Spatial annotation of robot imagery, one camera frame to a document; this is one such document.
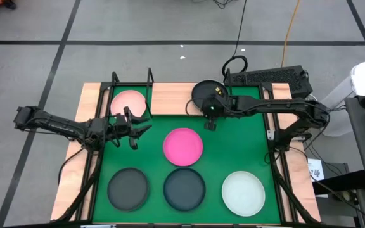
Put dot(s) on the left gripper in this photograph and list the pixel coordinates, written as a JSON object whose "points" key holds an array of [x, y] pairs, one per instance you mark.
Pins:
{"points": [[119, 130]]}

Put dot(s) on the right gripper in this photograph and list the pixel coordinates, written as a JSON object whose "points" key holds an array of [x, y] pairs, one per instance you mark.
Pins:
{"points": [[214, 109]]}

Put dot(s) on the black plate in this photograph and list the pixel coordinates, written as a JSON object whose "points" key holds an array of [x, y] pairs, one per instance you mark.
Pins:
{"points": [[204, 90]]}

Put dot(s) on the pale pink plate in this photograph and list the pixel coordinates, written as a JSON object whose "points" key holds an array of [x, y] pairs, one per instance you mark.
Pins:
{"points": [[121, 99]]}

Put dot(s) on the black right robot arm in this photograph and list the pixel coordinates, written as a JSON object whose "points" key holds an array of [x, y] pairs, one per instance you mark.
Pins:
{"points": [[280, 106]]}

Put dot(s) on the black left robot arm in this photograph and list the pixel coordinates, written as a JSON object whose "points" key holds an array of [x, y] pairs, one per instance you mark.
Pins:
{"points": [[59, 125]]}

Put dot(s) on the wooden shelf board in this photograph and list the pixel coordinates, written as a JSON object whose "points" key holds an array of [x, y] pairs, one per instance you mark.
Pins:
{"points": [[170, 98]]}

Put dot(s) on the green table mat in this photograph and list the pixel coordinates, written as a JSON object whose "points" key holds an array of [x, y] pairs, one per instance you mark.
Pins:
{"points": [[233, 152]]}

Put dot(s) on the magenta plate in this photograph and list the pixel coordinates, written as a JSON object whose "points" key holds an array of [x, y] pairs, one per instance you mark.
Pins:
{"points": [[182, 147]]}

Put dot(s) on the dark grey plate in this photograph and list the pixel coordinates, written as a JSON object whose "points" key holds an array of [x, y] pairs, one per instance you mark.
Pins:
{"points": [[128, 189]]}

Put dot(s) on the dark blue plate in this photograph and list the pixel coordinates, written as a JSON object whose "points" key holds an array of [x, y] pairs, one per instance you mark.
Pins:
{"points": [[184, 189]]}

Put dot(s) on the white printed paper sheet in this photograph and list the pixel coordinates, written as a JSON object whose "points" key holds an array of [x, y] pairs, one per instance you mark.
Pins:
{"points": [[316, 169]]}

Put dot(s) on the black beam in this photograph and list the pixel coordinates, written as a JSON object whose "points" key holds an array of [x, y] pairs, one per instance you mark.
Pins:
{"points": [[341, 182]]}

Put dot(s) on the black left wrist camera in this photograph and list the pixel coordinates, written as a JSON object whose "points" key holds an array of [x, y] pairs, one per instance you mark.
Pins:
{"points": [[120, 122]]}

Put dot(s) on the thin black frame rod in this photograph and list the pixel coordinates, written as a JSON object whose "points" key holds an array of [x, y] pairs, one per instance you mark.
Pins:
{"points": [[227, 76], [150, 74]]}

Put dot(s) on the small white bracket plate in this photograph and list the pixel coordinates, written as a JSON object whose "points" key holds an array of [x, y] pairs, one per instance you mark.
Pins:
{"points": [[270, 135]]}

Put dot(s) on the silver metal bracket strip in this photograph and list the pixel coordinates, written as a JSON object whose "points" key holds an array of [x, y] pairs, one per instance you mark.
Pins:
{"points": [[98, 226], [268, 226]]}

